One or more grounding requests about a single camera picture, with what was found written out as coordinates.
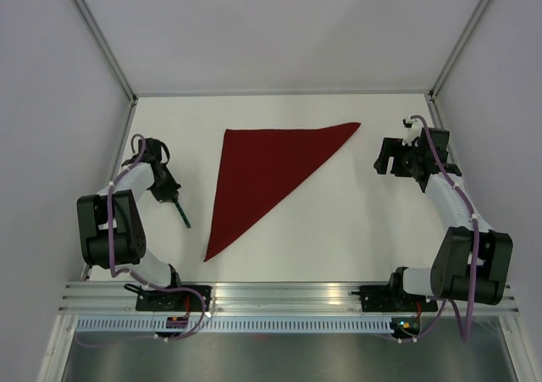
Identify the fork with green handle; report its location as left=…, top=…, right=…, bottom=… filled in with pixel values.
left=173, top=198, right=191, bottom=229

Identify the red cloth napkin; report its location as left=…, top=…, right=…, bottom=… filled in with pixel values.
left=204, top=122, right=361, bottom=262

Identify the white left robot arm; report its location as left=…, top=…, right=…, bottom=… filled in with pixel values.
left=76, top=134, right=186, bottom=311

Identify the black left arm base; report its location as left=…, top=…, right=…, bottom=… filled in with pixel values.
left=124, top=284, right=202, bottom=313

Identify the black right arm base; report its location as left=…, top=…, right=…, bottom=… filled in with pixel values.
left=353, top=285, right=439, bottom=313

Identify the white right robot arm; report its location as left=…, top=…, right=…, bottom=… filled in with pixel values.
left=373, top=128, right=513, bottom=310

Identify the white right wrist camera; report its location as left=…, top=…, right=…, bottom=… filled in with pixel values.
left=402, top=115, right=424, bottom=146

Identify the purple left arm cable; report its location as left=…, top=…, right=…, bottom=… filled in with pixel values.
left=75, top=134, right=213, bottom=348

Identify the aluminium frame post right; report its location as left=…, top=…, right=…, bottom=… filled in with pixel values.
left=426, top=0, right=494, bottom=102

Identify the aluminium frame post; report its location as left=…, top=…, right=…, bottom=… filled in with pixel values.
left=426, top=0, right=494, bottom=102
left=58, top=0, right=139, bottom=103

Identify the white slotted cable duct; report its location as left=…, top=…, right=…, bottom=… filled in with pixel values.
left=75, top=315, right=392, bottom=334

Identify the aluminium front rail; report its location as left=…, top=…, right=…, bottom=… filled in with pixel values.
left=58, top=280, right=521, bottom=314

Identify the aluminium frame post left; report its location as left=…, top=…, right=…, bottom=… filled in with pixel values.
left=58, top=0, right=139, bottom=103

